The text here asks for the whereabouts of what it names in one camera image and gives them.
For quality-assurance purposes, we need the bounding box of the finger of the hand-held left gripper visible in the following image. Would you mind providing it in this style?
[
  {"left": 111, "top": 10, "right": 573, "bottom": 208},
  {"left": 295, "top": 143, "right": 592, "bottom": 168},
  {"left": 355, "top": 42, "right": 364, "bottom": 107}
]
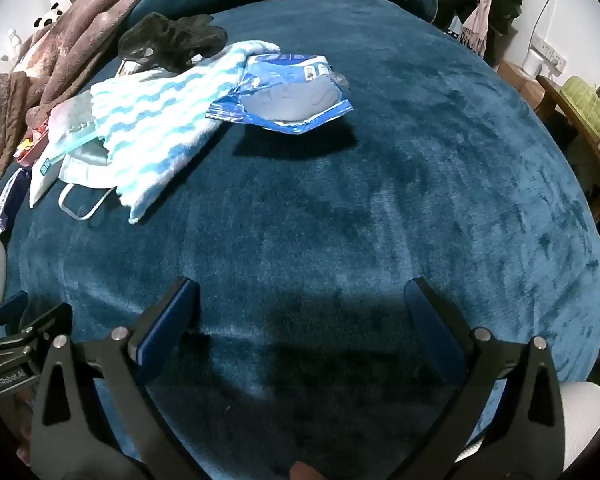
[{"left": 0, "top": 291, "right": 73, "bottom": 362}]

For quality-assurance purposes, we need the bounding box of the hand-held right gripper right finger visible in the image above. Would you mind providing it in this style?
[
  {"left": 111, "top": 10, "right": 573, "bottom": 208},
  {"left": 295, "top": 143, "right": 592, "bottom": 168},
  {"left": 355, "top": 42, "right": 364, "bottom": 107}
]
[{"left": 402, "top": 276, "right": 566, "bottom": 480}]

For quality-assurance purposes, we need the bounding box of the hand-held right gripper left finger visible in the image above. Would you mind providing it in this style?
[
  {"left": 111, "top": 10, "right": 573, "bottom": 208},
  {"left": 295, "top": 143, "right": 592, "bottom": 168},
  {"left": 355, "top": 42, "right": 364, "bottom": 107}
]
[{"left": 30, "top": 277, "right": 201, "bottom": 480}]

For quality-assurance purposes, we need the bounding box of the zip bag of cotton swabs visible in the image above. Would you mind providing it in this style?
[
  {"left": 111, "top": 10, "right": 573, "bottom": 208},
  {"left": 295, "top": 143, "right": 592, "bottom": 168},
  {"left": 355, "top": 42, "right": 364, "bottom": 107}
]
[{"left": 29, "top": 95, "right": 103, "bottom": 208}]

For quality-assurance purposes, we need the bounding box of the blue white striped towel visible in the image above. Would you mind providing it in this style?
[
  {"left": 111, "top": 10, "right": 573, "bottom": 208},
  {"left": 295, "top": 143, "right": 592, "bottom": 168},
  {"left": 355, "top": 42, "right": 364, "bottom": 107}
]
[{"left": 90, "top": 40, "right": 281, "bottom": 223}]

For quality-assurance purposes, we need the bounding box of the black cloth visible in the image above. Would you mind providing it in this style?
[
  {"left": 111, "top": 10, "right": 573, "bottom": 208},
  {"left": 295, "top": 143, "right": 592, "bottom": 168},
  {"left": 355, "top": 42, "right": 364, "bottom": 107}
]
[{"left": 117, "top": 11, "right": 228, "bottom": 73}]

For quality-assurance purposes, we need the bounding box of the teal plush blanket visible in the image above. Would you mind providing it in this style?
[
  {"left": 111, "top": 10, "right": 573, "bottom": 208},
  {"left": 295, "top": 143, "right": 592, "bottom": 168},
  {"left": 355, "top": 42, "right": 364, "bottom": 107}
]
[{"left": 0, "top": 0, "right": 600, "bottom": 480}]

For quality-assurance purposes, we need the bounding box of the wooden side table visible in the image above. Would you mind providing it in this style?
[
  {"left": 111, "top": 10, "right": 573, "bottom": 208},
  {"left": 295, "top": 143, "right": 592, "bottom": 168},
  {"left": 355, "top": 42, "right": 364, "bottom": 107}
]
[{"left": 537, "top": 75, "right": 600, "bottom": 221}]

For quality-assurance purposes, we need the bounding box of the cardboard box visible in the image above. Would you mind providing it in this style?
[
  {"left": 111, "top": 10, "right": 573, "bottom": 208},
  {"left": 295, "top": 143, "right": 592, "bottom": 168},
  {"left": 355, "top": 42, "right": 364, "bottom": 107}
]
[{"left": 497, "top": 60, "right": 547, "bottom": 121}]

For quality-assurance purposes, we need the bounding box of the light blue plastic packet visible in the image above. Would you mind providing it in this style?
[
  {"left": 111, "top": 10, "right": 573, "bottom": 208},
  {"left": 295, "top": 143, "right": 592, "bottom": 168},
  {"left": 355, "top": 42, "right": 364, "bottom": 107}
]
[{"left": 206, "top": 52, "right": 355, "bottom": 136}]

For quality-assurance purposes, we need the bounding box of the green plastic basket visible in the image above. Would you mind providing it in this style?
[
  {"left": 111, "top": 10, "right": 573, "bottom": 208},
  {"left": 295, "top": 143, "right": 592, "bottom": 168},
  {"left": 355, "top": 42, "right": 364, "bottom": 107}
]
[{"left": 560, "top": 76, "right": 600, "bottom": 141}]

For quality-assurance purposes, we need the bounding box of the brown plush blanket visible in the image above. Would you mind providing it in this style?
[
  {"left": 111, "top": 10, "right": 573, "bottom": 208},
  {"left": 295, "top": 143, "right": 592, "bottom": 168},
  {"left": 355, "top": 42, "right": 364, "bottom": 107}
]
[{"left": 0, "top": 0, "right": 241, "bottom": 201}]

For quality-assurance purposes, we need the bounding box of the white charger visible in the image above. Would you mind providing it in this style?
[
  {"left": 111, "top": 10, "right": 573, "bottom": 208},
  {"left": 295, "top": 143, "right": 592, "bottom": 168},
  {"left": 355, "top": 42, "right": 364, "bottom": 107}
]
[{"left": 522, "top": 49, "right": 543, "bottom": 77}]

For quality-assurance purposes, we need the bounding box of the white power strip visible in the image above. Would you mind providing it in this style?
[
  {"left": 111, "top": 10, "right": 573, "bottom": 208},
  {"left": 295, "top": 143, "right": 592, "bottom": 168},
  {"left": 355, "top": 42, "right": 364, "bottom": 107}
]
[{"left": 532, "top": 35, "right": 567, "bottom": 73}]

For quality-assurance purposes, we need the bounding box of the panda plush toy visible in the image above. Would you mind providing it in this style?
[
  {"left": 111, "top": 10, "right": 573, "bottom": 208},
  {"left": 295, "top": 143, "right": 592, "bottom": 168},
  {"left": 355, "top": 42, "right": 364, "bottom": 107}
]
[{"left": 35, "top": 2, "right": 67, "bottom": 31}]

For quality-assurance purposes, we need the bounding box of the pile of clothes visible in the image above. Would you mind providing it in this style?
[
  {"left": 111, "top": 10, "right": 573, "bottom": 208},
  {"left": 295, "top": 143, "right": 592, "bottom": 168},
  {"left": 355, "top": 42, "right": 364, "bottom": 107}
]
[{"left": 425, "top": 0, "right": 531, "bottom": 68}]

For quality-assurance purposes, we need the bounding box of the white cable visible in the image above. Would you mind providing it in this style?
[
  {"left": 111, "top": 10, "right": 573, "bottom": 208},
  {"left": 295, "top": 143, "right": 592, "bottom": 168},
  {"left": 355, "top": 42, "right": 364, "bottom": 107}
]
[{"left": 532, "top": 0, "right": 562, "bottom": 41}]

